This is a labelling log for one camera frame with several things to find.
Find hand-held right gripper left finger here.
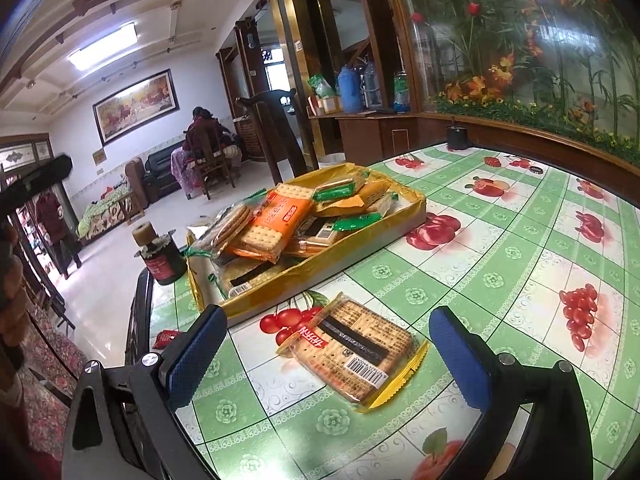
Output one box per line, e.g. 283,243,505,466
61,304,229,480

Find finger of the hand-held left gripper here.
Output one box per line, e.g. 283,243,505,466
0,154,74,221

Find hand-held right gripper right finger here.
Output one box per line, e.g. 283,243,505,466
428,306,593,480

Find round cracker packet green edges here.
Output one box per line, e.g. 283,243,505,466
207,259,283,303
192,203,254,261

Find yellow cardboard tray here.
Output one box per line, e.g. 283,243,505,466
186,162,427,321

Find orange soda cracker packet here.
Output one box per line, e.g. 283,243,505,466
225,183,315,264

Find person's left hand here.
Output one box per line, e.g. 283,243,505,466
0,255,25,391

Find floral cushioned bench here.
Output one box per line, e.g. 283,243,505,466
77,195,133,241

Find black sofa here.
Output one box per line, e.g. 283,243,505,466
144,142,186,196

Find ceiling light panel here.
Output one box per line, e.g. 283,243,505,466
67,21,138,72

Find red floral cloth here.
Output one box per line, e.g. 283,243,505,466
15,305,91,461

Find wooden dining chair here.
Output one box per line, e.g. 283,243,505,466
185,125,236,201

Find black cup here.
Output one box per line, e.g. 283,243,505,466
446,116,469,152

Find dark wooden chair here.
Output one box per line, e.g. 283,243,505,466
235,87,308,186

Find wooden display cabinet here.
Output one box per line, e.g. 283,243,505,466
307,105,640,181

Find green label water bottle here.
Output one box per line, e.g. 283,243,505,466
393,72,412,112

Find grey thermos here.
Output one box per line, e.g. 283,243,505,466
362,62,383,110

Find blue thermos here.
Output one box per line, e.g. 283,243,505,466
337,65,362,113

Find green bag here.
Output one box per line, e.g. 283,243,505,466
307,75,333,101

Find gold trimmed wooden pillar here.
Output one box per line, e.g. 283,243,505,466
264,0,351,111

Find artificial flower glass display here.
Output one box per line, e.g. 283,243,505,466
390,0,640,161

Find framed wall painting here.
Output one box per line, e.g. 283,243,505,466
92,69,179,147

